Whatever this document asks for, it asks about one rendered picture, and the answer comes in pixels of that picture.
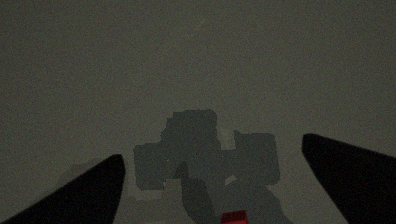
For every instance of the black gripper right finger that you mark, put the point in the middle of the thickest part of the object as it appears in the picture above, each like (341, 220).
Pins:
(361, 182)

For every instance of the red block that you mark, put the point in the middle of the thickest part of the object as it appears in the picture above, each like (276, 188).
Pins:
(236, 217)

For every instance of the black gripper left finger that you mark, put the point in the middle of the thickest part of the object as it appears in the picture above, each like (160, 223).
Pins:
(91, 198)

